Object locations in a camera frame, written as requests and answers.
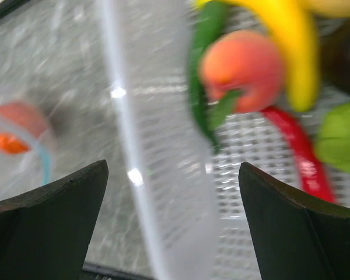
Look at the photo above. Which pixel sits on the red chili pepper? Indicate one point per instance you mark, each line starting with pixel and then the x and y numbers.
pixel 311 172

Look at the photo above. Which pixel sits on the yellow toy banana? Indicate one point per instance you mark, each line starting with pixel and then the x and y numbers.
pixel 292 29

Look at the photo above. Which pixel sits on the green chili pepper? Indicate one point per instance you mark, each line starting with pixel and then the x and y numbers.
pixel 209 27

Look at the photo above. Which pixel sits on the toy peach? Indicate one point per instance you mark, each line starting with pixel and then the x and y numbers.
pixel 243 60

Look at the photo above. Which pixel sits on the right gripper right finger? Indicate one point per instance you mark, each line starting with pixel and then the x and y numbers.
pixel 295 235

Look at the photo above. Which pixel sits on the green toy fruit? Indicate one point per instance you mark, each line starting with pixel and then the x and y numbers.
pixel 332 145

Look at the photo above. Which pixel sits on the orange toy pumpkin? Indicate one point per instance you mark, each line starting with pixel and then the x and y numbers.
pixel 26 117

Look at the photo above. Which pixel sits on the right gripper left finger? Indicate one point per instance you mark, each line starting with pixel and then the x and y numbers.
pixel 45 233

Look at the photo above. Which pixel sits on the clear zip top bag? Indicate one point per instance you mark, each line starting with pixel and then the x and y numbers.
pixel 26 171

